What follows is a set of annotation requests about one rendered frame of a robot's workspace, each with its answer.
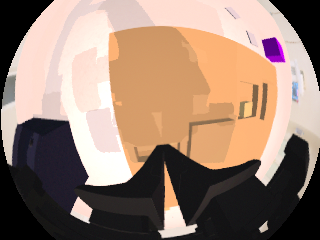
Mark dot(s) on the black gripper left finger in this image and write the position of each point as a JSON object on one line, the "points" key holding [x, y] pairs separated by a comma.
{"points": [[143, 195]]}

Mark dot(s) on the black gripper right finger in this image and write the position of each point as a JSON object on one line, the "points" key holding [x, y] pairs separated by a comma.
{"points": [[195, 185]]}

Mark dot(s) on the purple cube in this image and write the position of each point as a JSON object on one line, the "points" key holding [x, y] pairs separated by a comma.
{"points": [[273, 50]]}

